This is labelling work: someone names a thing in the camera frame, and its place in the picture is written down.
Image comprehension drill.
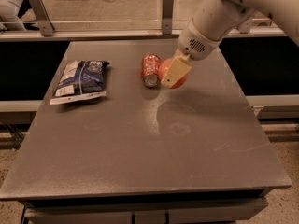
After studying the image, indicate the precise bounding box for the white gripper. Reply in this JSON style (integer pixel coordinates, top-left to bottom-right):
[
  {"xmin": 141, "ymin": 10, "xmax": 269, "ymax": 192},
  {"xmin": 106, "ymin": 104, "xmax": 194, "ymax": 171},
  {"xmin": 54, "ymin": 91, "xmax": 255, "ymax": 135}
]
[{"xmin": 160, "ymin": 17, "xmax": 222, "ymax": 89}]

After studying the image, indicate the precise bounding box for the red apple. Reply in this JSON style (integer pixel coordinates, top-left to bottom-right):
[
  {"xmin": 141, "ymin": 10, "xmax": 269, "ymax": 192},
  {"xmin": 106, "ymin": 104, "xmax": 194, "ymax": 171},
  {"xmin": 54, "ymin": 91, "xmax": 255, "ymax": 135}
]
[{"xmin": 158, "ymin": 57, "xmax": 189, "ymax": 90}]

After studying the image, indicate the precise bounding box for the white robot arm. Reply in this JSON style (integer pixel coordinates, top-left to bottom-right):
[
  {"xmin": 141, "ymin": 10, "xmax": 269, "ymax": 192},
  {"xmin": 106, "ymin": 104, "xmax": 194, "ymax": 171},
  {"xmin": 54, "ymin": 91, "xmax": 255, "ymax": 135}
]
[{"xmin": 160, "ymin": 0, "xmax": 299, "ymax": 88}]

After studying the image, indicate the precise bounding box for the red coke can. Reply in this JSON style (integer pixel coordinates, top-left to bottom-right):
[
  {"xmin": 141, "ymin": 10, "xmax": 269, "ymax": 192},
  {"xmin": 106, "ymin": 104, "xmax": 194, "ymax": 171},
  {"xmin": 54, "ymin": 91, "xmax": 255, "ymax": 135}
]
[{"xmin": 141, "ymin": 54, "xmax": 161, "ymax": 88}]

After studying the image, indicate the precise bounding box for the blue chip bag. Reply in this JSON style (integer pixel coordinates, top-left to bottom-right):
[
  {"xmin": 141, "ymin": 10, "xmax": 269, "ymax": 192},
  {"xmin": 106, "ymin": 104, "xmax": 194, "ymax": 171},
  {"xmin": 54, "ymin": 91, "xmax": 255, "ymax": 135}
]
[{"xmin": 50, "ymin": 61, "xmax": 109, "ymax": 105}]

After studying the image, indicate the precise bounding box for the grey table cabinet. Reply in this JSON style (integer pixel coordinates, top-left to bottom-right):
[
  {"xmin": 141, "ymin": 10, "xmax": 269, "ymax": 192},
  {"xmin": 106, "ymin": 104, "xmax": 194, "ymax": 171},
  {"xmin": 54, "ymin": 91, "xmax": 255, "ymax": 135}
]
[{"xmin": 21, "ymin": 189, "xmax": 268, "ymax": 224}]

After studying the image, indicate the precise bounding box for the person in background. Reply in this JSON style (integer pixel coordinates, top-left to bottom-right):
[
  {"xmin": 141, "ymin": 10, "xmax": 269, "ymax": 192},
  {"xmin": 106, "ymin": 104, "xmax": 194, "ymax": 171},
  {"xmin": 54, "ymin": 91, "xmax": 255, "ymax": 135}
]
[{"xmin": 0, "ymin": 0, "xmax": 26, "ymax": 31}]

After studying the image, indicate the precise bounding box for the metal rail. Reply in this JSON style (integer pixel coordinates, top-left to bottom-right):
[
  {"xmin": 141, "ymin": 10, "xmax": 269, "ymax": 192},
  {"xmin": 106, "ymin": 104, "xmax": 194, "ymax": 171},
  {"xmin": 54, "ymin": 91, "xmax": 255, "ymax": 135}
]
[{"xmin": 0, "ymin": 26, "xmax": 285, "ymax": 42}]

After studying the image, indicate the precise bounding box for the middle metal bracket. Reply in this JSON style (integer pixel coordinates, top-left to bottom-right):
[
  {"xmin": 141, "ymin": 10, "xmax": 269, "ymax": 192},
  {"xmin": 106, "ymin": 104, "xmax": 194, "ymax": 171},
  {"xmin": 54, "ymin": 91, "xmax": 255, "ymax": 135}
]
[{"xmin": 162, "ymin": 0, "xmax": 174, "ymax": 35}]

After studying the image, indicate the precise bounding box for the metal bracket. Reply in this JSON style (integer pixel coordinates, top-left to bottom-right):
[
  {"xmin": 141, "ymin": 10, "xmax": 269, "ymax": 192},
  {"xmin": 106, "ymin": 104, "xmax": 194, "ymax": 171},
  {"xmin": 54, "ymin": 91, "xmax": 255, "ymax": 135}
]
[
  {"xmin": 29, "ymin": 0, "xmax": 54, "ymax": 37},
  {"xmin": 162, "ymin": 0, "xmax": 174, "ymax": 35},
  {"xmin": 237, "ymin": 18, "xmax": 253, "ymax": 34}
]

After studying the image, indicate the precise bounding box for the right metal bracket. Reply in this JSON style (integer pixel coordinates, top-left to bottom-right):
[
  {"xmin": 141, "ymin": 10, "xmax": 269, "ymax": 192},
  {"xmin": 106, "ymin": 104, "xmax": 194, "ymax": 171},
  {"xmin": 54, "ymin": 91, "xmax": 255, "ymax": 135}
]
[{"xmin": 237, "ymin": 18, "xmax": 253, "ymax": 34}]

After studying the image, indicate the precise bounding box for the left metal bracket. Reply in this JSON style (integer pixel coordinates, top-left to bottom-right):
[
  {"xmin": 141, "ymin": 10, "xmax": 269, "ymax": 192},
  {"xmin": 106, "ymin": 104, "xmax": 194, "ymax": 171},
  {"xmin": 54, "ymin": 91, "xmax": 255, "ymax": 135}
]
[{"xmin": 29, "ymin": 0, "xmax": 54, "ymax": 37}]

